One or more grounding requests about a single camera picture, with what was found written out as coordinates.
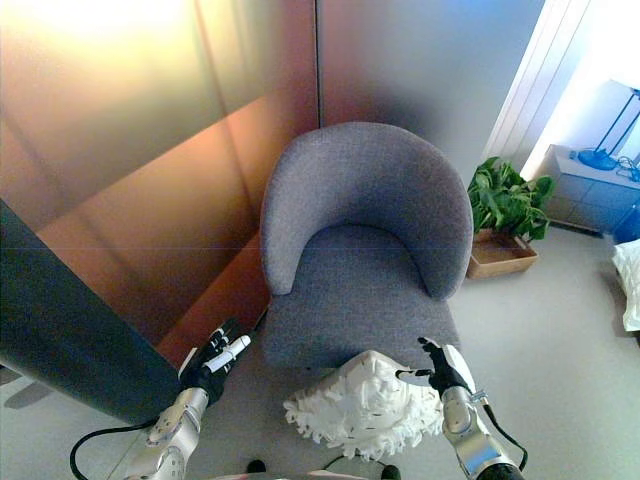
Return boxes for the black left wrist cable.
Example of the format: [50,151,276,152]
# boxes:
[69,418,166,480]

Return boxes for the wooden planter box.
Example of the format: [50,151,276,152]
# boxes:
[466,228,540,281]

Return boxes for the blue desk lamp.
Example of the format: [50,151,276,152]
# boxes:
[577,87,640,172]

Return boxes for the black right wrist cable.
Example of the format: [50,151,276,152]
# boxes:
[469,393,530,472]

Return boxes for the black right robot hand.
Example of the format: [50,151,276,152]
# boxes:
[394,336,477,398]

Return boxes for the dark cabinet panel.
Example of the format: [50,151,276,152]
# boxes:
[0,198,185,427]

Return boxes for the white fringed pillow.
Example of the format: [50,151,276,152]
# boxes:
[283,349,446,462]

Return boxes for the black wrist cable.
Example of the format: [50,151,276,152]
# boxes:
[469,393,530,472]
[69,418,166,480]

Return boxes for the green leafy potted plant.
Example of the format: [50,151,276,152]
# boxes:
[466,156,557,245]

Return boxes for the white bedding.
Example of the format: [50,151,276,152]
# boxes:
[610,239,640,332]

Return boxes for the thin black floor cable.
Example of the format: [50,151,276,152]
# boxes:
[317,457,386,474]

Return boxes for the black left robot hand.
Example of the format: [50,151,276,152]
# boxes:
[178,318,252,405]

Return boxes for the white drawer cabinet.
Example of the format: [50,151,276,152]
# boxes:
[542,143,640,237]

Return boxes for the grey fabric armchair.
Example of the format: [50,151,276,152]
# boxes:
[258,121,475,370]

